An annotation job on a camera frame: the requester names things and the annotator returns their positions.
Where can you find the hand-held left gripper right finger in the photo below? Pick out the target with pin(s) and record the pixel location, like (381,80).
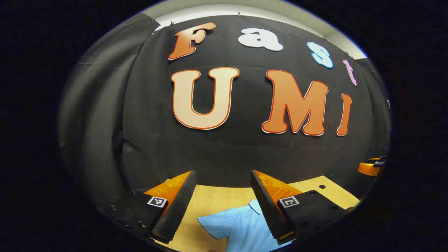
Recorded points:
(267,210)

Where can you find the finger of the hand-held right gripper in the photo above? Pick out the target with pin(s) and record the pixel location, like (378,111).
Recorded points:
(371,168)

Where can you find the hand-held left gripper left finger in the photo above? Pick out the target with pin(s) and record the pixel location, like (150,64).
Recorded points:
(178,206)

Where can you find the light blue T-shirt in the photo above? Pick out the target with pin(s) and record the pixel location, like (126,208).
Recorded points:
(241,227)

